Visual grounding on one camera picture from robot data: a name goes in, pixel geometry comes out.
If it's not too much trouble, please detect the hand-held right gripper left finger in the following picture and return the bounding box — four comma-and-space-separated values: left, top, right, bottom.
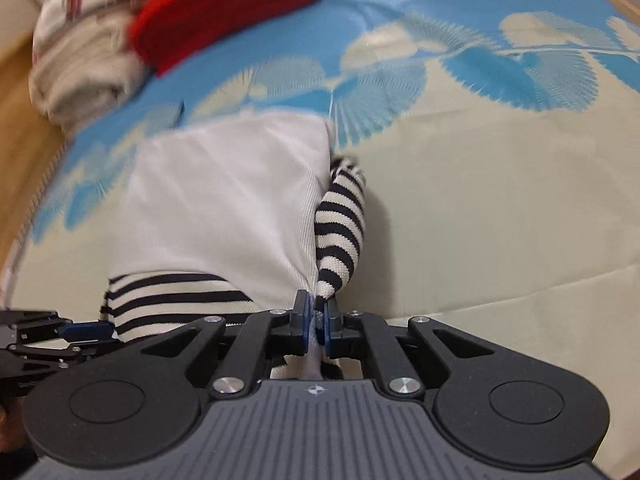
139, 290, 314, 399

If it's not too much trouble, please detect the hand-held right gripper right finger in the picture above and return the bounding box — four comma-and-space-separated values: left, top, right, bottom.
322, 299, 502, 399

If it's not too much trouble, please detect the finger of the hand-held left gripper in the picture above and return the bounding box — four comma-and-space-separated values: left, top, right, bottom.
20, 321, 115, 343
10, 340, 123, 367

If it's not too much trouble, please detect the black white striped shirt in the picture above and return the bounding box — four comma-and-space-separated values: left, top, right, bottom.
97, 110, 369, 382

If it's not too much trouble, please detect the blue cream patterned bed sheet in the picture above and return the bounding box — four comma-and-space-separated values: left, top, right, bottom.
0, 0, 640, 461

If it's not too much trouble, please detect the beige folded cloth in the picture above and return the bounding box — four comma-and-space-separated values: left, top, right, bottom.
27, 10, 151, 133

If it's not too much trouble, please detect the red knit garment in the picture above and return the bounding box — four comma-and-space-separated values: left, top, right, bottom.
127, 0, 324, 79

